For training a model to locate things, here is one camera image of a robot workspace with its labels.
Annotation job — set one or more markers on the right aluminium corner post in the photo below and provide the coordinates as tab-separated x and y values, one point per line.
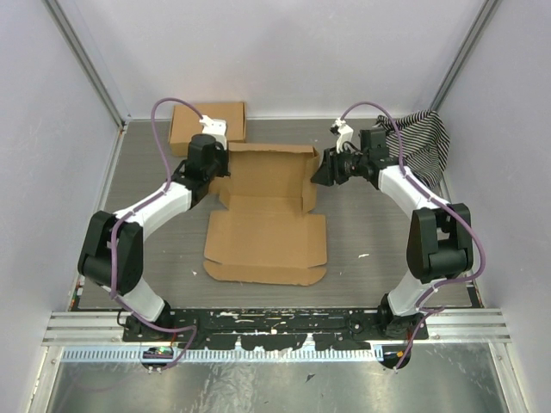
477	28

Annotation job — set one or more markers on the left aluminium corner post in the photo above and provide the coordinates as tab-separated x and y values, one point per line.
77	47

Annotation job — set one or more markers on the aluminium corner post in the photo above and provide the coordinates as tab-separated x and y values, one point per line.
477	28
77	47

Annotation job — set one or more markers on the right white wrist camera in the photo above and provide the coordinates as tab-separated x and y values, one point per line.
343	132

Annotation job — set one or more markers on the white slotted cable duct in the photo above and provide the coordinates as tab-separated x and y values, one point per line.
164	355

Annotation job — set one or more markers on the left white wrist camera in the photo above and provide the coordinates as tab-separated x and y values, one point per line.
215	128

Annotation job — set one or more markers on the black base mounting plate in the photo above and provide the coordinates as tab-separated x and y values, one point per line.
276	329

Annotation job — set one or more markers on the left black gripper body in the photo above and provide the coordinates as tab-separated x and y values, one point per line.
220	169

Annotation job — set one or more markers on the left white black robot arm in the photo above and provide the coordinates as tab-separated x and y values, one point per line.
112	255

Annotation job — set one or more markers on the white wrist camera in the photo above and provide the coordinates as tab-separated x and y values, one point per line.
343	132
215	128

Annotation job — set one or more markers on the brown cardboard box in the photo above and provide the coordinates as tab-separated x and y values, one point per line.
267	231
185	123

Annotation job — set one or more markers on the striped black white cloth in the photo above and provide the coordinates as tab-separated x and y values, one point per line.
425	145

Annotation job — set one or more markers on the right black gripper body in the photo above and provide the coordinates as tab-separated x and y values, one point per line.
347	164

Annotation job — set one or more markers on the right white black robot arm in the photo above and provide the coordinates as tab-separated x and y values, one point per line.
439	247

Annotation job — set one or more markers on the folded brown cardboard box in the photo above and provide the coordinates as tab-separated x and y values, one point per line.
185	123

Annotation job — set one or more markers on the aluminium front rail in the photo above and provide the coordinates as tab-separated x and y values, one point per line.
99	328

